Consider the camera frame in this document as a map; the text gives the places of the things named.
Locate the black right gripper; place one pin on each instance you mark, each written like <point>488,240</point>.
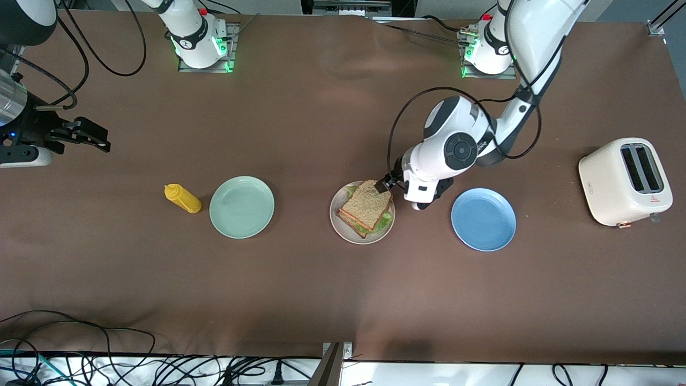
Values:
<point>33,130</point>

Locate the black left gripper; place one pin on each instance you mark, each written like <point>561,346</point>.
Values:
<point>395,178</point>

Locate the brown bread slice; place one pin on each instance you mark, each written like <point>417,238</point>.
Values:
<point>349,223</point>
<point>367,203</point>

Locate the green lettuce leaf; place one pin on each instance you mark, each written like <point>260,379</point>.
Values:
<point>383,221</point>

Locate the yellow mustard squeeze bottle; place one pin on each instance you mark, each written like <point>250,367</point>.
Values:
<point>183,198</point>

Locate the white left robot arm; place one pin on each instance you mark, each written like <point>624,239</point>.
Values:
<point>530,32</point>

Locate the beige plate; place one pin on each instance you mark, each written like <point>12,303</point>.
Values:
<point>338,229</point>

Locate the blue plate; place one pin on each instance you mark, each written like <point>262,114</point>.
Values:
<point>482,220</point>

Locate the mint green plate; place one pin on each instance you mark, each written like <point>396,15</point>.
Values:
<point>241,209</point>

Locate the metal equipment rack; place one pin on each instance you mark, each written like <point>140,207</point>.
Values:
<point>16,56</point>

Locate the black electronics box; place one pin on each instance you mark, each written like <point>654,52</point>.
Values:
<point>321,6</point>

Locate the cream white toaster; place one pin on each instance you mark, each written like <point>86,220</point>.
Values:
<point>605,187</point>

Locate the black power plug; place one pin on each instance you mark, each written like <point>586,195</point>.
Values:
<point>277,375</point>

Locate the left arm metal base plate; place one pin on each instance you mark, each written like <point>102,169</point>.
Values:
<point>482,76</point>

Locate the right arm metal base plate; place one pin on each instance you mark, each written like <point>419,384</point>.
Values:
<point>231,51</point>

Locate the grey metal bracket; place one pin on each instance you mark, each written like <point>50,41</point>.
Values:
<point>332,370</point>

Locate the aluminium frame profile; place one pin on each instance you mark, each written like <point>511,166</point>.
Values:
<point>655,28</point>

